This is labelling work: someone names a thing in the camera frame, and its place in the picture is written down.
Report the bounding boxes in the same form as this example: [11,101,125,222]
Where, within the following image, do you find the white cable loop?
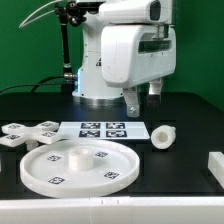
[18,0,68,30]

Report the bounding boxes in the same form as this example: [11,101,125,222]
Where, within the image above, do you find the white marker sheet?
[58,122,150,140]

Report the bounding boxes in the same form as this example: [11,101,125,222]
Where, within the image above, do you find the black cables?
[0,75,68,96]

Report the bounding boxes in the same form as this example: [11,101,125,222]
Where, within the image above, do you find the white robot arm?
[73,0,176,117]

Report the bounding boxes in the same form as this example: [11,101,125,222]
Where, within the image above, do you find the white front barrier rail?
[0,197,224,224]

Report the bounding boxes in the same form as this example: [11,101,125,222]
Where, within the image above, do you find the white round table top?
[20,140,140,198]

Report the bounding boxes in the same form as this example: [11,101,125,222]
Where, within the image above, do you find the white right side block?
[208,152,224,189]

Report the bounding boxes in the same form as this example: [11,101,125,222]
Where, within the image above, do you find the white cross-shaped table base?
[0,121,61,151]

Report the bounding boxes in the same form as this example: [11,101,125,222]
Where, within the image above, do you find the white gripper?
[101,25,176,118]

